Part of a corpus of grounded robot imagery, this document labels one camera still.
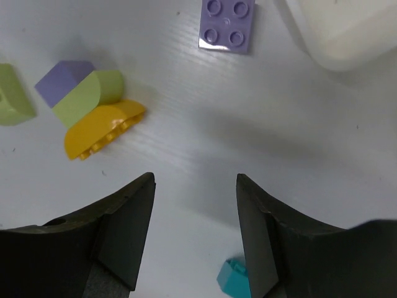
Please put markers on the purple square lego brick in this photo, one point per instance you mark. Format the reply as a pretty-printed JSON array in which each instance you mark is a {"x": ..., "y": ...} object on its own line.
[{"x": 226, "y": 25}]

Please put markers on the yellow curved lego brick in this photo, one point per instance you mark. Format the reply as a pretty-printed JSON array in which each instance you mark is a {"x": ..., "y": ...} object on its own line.
[{"x": 100, "y": 127}]

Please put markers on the left white compartment tray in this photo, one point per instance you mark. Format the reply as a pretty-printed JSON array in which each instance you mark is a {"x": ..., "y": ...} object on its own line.
[{"x": 341, "y": 35}]

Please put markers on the small teal lego brick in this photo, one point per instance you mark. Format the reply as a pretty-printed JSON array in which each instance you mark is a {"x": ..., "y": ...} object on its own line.
[{"x": 233, "y": 279}]

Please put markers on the green curved brick of stack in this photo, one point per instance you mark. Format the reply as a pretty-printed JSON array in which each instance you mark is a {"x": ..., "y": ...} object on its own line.
[{"x": 101, "y": 87}]

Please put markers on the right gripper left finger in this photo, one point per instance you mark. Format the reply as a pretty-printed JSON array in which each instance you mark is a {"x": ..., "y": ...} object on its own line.
[{"x": 95, "y": 251}]

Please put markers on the light green lego brick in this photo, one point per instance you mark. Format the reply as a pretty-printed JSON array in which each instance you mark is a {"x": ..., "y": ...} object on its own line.
[{"x": 15, "y": 105}]

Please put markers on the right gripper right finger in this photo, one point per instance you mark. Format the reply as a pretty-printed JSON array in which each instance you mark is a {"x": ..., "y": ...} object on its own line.
[{"x": 289, "y": 254}]

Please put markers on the purple brick of stack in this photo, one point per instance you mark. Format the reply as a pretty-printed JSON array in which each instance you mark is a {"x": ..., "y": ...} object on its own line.
[{"x": 62, "y": 79}]

